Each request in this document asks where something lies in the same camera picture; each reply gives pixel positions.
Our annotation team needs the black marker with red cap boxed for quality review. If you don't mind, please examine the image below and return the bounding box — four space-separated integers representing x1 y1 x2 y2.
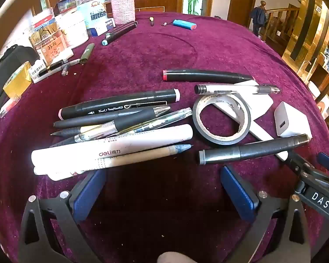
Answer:
163 69 253 84

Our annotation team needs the wooden stair railing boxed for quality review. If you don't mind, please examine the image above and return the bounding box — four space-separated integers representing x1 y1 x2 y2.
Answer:
263 7 300 50

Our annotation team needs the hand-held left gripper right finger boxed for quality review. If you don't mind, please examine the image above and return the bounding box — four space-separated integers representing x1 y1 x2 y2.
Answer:
220 165 311 263

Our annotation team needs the small white printed box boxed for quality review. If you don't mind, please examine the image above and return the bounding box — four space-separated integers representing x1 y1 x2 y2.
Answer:
28 62 48 83

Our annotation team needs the black gel pen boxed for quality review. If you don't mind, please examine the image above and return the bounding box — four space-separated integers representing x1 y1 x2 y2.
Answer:
53 105 171 129

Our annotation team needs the golden display cabinet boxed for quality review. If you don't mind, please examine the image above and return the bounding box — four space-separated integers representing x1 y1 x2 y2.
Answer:
282 0 329 132

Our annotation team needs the toothpick jar with red label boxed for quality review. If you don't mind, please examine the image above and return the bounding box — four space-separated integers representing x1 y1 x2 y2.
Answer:
29 15 67 66

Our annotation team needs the white wedge-shaped block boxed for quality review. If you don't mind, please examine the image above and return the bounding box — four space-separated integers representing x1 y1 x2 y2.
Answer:
212 79 289 162

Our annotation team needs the white paint marker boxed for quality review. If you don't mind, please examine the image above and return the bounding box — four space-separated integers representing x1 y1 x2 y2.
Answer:
31 124 194 167

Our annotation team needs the wooden brick-pattern counter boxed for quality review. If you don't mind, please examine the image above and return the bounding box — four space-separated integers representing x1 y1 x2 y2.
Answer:
104 0 179 13

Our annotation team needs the red utility knife pack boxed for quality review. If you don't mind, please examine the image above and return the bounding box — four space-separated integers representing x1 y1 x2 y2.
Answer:
0 97 18 119

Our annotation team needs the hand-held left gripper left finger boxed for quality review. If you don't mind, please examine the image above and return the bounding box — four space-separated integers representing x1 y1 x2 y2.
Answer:
18 168 107 263

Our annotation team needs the small blue white box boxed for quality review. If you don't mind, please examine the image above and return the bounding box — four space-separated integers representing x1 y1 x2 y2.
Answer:
91 19 116 37

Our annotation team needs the black and white tape roll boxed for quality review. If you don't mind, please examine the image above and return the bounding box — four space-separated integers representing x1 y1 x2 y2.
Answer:
192 93 252 146

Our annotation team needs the white round container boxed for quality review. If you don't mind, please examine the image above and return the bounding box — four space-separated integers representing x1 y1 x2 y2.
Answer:
55 10 89 48

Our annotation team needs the white USB charger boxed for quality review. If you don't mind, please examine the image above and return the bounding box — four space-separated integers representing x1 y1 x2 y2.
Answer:
274 101 313 138

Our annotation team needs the black leather sofa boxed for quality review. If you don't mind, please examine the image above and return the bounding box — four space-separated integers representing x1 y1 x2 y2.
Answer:
0 44 40 126

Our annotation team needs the silver pen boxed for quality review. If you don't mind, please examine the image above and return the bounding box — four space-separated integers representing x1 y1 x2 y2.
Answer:
61 58 80 76

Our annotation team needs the black marker with pink caps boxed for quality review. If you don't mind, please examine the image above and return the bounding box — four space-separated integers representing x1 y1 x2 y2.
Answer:
59 88 181 121

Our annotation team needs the pink knitted bottle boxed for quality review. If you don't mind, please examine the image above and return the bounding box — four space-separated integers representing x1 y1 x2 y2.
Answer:
110 0 138 26

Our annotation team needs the grey black marker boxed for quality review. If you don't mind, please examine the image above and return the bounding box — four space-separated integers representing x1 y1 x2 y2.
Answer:
199 134 311 165

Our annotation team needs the yellow packing tape roll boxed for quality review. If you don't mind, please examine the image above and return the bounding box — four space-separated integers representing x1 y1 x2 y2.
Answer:
3 62 33 100

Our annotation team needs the person's left hand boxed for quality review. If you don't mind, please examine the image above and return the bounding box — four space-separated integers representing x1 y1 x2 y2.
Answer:
157 251 194 263

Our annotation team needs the dark patterned pen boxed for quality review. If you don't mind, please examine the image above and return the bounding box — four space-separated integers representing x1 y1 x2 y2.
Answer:
50 123 160 147

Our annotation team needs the plastic jar with blue label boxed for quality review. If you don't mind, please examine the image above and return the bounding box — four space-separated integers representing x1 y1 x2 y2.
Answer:
75 0 108 30

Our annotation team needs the clear gel pen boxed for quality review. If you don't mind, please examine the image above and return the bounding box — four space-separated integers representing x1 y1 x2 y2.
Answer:
74 108 193 143

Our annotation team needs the beige pen with blue tip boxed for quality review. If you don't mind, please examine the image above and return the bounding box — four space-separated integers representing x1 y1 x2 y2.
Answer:
33 144 194 176

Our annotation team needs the brown wooden door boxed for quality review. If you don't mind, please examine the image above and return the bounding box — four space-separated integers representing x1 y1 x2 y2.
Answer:
227 0 259 28

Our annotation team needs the blue lighter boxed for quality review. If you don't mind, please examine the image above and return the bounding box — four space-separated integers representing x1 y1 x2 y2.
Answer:
173 19 197 30

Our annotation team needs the black and gold pen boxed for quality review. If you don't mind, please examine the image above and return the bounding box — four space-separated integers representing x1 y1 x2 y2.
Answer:
38 59 65 76

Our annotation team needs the clear pen with black cap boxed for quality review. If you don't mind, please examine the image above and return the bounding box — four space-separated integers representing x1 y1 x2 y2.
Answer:
195 84 281 95

